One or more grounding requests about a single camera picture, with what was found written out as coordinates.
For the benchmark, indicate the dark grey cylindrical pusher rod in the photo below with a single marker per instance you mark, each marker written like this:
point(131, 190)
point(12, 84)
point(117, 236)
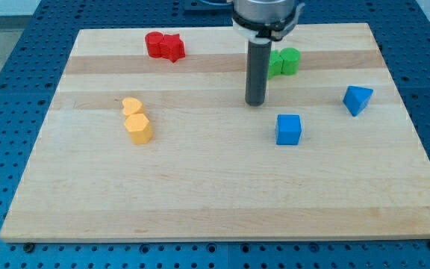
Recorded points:
point(258, 57)

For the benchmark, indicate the blue cube block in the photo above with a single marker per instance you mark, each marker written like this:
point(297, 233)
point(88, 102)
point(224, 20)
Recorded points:
point(288, 129)

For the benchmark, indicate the green star block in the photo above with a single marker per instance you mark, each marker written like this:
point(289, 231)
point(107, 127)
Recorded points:
point(275, 64)

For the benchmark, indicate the green cylinder block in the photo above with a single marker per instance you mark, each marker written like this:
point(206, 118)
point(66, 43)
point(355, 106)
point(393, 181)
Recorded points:
point(291, 58)

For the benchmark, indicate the red star block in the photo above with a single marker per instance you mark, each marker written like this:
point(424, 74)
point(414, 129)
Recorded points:
point(172, 47)

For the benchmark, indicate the red cylinder block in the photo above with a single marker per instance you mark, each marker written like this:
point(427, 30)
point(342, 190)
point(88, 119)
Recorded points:
point(153, 40)

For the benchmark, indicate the blue triangular prism block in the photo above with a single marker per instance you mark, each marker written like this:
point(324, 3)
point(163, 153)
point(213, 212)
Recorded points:
point(356, 99)

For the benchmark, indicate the yellow heart block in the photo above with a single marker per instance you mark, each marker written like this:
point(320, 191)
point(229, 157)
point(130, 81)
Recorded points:
point(131, 105)

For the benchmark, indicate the light wooden board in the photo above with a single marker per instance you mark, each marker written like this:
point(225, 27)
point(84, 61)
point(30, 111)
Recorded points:
point(212, 170)

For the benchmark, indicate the yellow hexagon block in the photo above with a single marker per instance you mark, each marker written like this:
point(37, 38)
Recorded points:
point(139, 128)

